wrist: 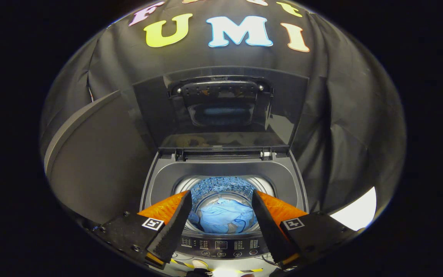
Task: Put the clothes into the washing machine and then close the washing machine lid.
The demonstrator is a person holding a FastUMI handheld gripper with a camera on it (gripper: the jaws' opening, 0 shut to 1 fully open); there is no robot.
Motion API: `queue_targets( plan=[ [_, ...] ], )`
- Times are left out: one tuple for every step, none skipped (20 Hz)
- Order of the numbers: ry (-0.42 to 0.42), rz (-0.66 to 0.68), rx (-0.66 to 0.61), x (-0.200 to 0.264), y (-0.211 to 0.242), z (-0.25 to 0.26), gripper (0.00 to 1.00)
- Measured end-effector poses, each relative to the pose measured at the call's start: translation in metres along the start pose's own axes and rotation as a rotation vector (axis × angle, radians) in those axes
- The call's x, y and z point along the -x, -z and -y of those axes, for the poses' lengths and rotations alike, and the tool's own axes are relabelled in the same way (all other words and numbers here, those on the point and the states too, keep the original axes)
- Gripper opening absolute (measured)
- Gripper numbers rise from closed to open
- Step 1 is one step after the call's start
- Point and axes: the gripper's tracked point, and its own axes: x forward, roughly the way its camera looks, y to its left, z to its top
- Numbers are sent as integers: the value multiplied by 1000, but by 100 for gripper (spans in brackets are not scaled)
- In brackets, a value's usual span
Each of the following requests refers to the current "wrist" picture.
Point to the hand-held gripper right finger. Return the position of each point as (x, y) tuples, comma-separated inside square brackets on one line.
[(269, 227)]

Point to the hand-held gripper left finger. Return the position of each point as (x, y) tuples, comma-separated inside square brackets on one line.
[(175, 227)]

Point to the light blue polo shirt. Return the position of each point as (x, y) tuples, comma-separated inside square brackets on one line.
[(225, 217)]

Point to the grey washing machine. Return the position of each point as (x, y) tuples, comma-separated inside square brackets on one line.
[(221, 169)]

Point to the white paper sheet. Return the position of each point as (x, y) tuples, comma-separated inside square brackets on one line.
[(356, 209)]

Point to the grey cabinet with dark top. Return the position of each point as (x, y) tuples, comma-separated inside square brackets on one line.
[(98, 161)]

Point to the black backdrop cloth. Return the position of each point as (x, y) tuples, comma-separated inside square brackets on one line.
[(344, 115)]

